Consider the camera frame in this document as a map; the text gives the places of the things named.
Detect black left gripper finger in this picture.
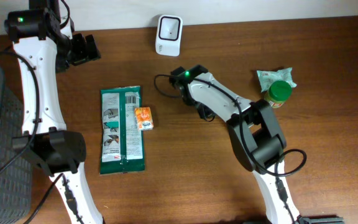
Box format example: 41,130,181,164
85,35,101,60
71,34,89,65

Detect small orange box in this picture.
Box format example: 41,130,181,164
134,107,154,131

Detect green lidded jar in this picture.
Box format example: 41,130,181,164
264,80,292,108

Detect mint green wipes packet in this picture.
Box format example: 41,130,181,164
257,67,297,92

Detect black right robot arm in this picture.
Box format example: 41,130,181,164
169,65,344,223

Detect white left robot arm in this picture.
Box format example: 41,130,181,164
4,1,104,223

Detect white barcode scanner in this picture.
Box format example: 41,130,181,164
155,15,183,57

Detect grey plastic basket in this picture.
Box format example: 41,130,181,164
0,67,32,223

